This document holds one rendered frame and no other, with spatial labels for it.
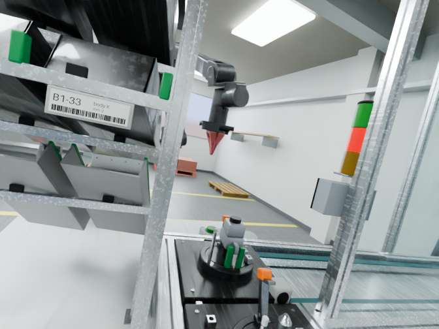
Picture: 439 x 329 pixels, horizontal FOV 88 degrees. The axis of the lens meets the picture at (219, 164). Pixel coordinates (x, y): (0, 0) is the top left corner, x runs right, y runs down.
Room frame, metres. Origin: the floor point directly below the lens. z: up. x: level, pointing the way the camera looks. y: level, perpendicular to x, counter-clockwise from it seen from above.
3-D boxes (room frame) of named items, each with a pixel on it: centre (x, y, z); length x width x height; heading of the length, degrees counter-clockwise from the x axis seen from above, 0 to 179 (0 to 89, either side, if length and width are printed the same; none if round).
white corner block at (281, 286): (0.48, -0.19, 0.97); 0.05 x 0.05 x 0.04; 16
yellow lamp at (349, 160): (0.49, -0.28, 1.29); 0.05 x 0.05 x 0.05
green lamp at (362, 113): (0.49, -0.28, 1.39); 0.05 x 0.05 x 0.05
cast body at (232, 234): (0.54, -0.07, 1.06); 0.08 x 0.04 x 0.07; 14
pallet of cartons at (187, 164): (7.07, 1.37, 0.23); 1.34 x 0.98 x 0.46; 115
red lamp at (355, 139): (0.49, -0.28, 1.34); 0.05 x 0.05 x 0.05
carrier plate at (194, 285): (0.55, -0.07, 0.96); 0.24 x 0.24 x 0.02; 16
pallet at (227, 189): (5.85, -0.35, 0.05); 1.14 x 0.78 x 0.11; 25
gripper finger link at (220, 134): (0.72, 0.05, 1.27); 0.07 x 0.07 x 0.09; 16
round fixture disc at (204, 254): (0.55, -0.07, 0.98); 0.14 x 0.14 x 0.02
